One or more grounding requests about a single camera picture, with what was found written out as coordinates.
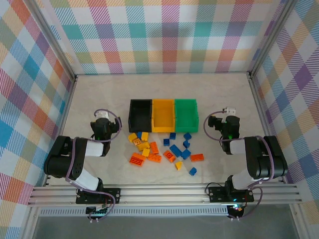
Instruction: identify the aluminium frame post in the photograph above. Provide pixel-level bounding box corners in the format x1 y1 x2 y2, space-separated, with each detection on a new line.
26 0 78 82
248 0 299 78

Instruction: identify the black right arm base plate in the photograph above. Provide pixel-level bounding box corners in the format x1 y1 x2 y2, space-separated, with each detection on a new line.
207 185 255 203

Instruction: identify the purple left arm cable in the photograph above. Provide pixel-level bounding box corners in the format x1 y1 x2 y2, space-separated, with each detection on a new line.
65 109 123 224

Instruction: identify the aluminium side rail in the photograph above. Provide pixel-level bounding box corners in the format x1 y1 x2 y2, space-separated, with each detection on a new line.
42 76 78 187
248 72 291 185

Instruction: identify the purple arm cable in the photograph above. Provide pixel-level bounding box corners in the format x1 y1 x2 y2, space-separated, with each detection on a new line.
203 111 276 222
65 109 123 224

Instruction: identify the slotted grey cable duct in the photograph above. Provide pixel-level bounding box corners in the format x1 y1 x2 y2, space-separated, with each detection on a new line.
38 208 231 218

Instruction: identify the yellow plastic bin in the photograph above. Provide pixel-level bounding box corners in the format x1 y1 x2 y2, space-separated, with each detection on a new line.
152 99 176 133

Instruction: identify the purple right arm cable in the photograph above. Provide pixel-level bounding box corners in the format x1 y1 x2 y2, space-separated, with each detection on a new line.
203 111 276 222

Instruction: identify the wide aluminium mounting rail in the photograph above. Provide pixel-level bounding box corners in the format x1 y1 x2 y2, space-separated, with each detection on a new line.
27 184 303 207

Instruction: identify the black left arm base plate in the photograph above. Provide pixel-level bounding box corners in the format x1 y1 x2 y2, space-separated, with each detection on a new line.
75 187 122 205

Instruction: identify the long blue lego brick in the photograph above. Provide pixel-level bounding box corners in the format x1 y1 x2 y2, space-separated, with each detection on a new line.
169 144 183 158

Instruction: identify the black plastic bin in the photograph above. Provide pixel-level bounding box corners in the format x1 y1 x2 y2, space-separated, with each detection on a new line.
128 99 154 133

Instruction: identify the green plastic bin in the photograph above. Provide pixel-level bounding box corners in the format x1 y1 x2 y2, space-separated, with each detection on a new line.
174 99 199 132

